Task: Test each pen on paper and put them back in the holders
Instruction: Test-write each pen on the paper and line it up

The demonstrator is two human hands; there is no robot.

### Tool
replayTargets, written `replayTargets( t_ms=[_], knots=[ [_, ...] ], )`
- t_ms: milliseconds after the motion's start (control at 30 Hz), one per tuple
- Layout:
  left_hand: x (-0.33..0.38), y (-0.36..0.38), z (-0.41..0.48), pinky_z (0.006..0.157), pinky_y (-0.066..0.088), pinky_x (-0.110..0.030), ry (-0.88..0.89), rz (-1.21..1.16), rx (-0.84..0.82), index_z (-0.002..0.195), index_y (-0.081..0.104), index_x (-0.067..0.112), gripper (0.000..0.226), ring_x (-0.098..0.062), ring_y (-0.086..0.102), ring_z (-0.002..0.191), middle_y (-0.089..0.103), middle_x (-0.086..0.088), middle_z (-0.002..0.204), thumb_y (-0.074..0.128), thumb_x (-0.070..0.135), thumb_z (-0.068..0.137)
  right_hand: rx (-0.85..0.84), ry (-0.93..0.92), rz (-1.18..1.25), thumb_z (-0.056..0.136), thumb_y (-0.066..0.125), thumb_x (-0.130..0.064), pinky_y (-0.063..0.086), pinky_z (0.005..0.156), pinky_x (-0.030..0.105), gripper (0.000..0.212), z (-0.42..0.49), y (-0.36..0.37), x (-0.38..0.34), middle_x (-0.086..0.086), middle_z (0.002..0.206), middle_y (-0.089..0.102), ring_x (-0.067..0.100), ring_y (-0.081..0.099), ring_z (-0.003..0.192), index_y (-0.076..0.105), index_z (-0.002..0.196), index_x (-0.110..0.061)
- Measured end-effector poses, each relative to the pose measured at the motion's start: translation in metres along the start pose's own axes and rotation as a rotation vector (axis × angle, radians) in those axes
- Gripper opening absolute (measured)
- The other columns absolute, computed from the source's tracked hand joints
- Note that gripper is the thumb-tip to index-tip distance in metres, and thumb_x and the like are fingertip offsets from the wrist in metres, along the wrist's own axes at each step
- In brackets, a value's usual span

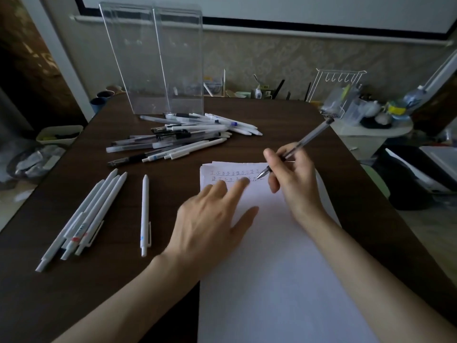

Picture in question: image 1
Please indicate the person's left hand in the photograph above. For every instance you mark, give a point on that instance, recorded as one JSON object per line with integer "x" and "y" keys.
{"x": 207, "y": 228}

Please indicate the person's right hand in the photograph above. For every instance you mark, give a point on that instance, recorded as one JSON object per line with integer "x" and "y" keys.
{"x": 300, "y": 182}

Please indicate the stack of white paper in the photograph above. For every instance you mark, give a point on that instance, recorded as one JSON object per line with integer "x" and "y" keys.
{"x": 278, "y": 282}

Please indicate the pile of pens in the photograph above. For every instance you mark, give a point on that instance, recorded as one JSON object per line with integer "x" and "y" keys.
{"x": 185, "y": 135}

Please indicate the person's right forearm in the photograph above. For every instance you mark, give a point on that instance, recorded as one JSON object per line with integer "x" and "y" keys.
{"x": 375, "y": 282}

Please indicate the person's left forearm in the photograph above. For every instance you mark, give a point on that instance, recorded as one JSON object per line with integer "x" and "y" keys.
{"x": 125, "y": 307}

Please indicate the green plastic stool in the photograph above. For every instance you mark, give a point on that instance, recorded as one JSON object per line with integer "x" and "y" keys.
{"x": 376, "y": 180}

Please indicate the clear plastic measuring jug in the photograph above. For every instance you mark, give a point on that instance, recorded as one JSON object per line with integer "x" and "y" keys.
{"x": 355, "y": 114}

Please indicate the black round tray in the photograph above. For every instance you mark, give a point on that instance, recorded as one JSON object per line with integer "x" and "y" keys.
{"x": 371, "y": 124}

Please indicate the black router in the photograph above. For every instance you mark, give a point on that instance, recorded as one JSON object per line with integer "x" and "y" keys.
{"x": 280, "y": 88}

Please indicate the small white bottle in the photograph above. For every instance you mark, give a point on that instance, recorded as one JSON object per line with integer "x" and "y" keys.
{"x": 258, "y": 94}

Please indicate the black bag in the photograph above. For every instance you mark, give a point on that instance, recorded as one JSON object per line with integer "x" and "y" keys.
{"x": 400, "y": 185}

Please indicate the white teapot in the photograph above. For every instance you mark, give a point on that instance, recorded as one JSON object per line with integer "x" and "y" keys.
{"x": 371, "y": 108}

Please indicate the yellow green container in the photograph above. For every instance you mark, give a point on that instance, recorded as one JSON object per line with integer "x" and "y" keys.
{"x": 396, "y": 109}

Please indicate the clear plastic bottle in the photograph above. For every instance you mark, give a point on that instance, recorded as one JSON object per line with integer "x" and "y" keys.
{"x": 414, "y": 98}

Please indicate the beige plastic bin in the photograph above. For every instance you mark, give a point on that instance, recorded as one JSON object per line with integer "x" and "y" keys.
{"x": 73, "y": 133}

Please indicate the group of colourful cups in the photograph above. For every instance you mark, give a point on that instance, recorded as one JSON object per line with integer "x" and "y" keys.
{"x": 97, "y": 103}

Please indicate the white projector screen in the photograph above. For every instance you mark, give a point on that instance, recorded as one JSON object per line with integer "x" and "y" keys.
{"x": 285, "y": 8}

